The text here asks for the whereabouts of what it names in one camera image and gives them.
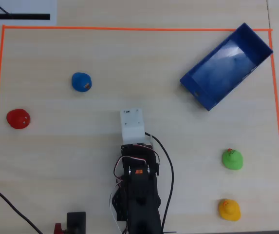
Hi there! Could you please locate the yellow rubber duck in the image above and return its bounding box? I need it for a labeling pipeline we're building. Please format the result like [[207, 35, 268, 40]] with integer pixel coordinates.
[[218, 198, 242, 222]]

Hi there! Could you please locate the white paper with black bar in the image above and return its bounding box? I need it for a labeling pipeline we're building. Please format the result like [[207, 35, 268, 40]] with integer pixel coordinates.
[[0, 0, 57, 26]]

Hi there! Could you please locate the black clamp with red handle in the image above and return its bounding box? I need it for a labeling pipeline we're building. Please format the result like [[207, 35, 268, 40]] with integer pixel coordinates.
[[54, 211, 87, 234]]

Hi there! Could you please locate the thin black cable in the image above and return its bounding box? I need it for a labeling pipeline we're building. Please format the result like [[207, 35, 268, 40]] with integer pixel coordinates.
[[0, 0, 11, 16]]

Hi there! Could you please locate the green rubber duck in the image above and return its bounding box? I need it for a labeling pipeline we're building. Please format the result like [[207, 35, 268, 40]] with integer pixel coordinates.
[[222, 148, 244, 171]]

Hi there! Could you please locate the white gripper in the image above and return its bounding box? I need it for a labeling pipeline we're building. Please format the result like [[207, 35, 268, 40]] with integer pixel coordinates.
[[119, 108, 147, 145]]

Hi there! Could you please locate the blue plastic box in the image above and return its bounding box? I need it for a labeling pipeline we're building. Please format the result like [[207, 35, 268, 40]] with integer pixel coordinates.
[[179, 22, 274, 112]]

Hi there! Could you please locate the red rubber duck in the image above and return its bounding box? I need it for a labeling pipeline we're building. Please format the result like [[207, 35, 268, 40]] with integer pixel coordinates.
[[6, 108, 31, 130]]

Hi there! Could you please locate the blue rubber duck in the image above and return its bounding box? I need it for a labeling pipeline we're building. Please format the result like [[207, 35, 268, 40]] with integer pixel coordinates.
[[71, 72, 93, 93]]

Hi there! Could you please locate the orange tape outline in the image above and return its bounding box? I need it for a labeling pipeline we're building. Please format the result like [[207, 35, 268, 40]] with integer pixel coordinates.
[[0, 25, 279, 231]]

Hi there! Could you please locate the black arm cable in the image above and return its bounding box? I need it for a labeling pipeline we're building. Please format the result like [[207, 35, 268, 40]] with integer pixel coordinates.
[[145, 132, 175, 234]]

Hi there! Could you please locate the thick black table cable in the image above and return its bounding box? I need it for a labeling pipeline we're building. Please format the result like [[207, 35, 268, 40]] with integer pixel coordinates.
[[0, 179, 44, 234]]

